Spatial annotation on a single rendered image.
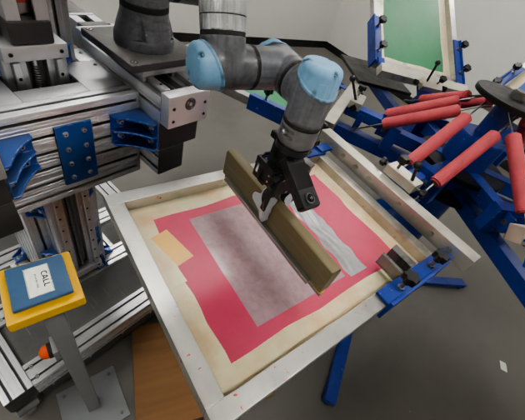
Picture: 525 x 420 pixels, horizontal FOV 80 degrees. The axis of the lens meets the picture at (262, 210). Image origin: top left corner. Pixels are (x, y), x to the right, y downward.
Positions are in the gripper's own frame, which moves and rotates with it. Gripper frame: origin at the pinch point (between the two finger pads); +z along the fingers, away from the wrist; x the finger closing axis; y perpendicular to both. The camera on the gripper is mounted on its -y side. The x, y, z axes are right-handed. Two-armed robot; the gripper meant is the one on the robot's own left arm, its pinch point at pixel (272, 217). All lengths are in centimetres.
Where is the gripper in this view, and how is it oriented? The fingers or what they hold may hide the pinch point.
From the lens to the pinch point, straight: 74.2
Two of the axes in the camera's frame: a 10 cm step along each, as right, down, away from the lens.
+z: -2.6, 6.8, 6.9
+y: -5.6, -6.9, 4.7
